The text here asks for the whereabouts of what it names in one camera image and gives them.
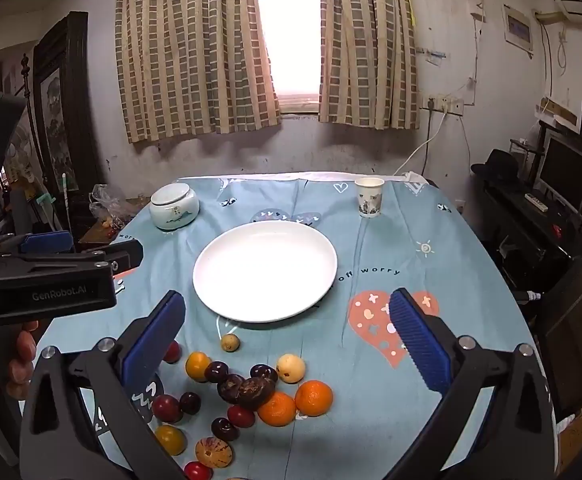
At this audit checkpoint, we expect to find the white wall panel box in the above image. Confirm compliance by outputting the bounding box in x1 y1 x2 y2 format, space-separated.
502 4 533 53

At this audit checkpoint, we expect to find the white plate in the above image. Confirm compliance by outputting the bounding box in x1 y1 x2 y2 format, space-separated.
193 222 338 323

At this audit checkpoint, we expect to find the black media stand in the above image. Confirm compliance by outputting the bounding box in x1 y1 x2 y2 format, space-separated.
476 175 582 306

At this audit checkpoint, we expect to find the person's left hand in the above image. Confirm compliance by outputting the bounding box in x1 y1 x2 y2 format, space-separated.
6 320 39 402

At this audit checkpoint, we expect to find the computer monitor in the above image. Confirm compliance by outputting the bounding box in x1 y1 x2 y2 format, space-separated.
538 129 582 213

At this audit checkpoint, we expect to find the pale yellow spotted fruit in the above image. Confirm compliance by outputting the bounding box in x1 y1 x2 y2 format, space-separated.
276 353 306 384

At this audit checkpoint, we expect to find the low wooden table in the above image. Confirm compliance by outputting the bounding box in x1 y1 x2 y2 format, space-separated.
77 199 149 247

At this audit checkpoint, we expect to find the white power strip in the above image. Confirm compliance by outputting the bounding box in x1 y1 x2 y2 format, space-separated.
422 94 465 114

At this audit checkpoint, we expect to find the clear plastic bag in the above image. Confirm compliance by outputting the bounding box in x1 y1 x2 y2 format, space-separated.
89 184 136 228

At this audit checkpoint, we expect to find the wrinkled dark passion fruit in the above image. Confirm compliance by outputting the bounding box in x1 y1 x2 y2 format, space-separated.
217 374 244 405
238 377 277 411

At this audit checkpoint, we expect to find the yellow orange plum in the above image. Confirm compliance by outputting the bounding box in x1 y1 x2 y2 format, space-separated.
185 351 212 383

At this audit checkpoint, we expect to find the yellow green plum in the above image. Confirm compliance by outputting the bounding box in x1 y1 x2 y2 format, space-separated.
155 425 188 457

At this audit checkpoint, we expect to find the orange tangerine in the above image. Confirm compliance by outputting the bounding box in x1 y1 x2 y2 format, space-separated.
295 380 334 417
257 391 298 428

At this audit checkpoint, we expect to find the black hat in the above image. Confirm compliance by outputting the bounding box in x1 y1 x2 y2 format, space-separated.
471 148 526 184

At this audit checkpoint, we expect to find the window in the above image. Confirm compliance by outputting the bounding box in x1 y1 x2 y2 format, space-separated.
253 0 322 113

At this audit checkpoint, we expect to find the checked curtain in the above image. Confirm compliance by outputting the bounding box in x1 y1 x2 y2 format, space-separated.
317 0 420 131
115 0 282 144

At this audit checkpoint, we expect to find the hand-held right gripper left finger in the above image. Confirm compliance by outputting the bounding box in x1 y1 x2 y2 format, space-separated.
19 290 188 480

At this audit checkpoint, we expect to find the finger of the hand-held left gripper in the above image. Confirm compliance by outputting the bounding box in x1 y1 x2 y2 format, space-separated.
0 231 75 261
1 239 144 277

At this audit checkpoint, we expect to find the pale ceramic lidded jar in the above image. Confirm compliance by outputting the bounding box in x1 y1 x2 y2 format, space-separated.
149 183 200 231

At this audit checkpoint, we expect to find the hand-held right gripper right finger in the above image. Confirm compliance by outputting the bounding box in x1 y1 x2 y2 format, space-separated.
388 287 555 480

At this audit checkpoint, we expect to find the printed paper cup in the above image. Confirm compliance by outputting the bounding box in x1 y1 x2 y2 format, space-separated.
355 177 385 219

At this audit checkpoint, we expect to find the black cabinet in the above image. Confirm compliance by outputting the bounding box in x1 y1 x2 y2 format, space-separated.
535 247 582 418

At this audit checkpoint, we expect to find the white power cable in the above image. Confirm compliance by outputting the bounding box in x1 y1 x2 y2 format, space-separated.
392 110 448 177

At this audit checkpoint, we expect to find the dark wooden framed screen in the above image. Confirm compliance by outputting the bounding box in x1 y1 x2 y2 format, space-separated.
32 11 102 193

